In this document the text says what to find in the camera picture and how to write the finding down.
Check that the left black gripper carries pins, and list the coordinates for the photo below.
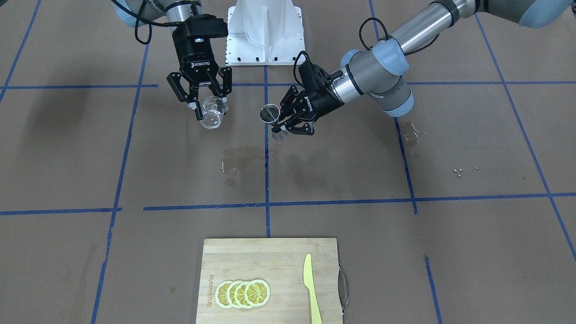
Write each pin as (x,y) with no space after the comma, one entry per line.
(320,101)

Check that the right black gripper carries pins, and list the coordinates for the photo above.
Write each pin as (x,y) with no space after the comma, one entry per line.
(196,59)

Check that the steel jigger cup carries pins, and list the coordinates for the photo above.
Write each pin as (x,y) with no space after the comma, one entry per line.
(270,115)

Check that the clear glass measuring cup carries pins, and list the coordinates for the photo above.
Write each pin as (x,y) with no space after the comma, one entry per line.
(213,110)

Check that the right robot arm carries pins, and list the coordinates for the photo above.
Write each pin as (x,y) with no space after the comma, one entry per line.
(163,13)

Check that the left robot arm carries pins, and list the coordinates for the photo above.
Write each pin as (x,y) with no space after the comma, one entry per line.
(379,70)

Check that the wooden cutting board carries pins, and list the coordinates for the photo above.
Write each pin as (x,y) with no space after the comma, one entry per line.
(279,262)

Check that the yellow plastic knife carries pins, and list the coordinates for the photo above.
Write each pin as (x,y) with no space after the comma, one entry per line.
(310,285)

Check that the brown table mat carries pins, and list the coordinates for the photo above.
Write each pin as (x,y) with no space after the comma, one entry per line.
(460,212)

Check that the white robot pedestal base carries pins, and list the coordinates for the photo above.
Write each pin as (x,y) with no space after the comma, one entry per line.
(264,32)

